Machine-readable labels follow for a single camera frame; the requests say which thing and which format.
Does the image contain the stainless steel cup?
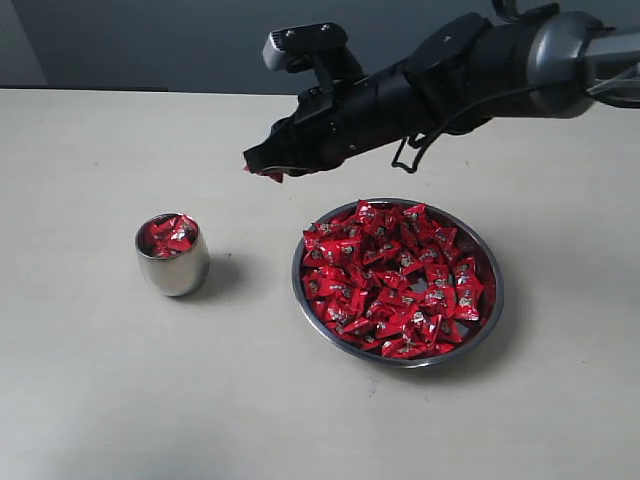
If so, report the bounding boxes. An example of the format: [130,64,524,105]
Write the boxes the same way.
[135,213,210,297]

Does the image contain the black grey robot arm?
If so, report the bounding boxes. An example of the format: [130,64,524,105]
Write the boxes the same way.
[244,1,639,179]

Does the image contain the candies inside cup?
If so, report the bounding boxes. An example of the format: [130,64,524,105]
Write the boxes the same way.
[137,213,199,259]

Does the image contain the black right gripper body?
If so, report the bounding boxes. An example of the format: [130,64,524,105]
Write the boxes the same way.
[272,74,415,173]

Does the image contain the black cable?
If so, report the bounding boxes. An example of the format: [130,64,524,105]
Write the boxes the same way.
[389,82,640,175]

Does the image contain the pile of red candies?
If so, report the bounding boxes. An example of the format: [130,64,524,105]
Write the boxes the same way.
[302,199,484,360]

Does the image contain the metal bowl of red candies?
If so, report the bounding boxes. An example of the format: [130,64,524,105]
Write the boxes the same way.
[291,197,505,370]

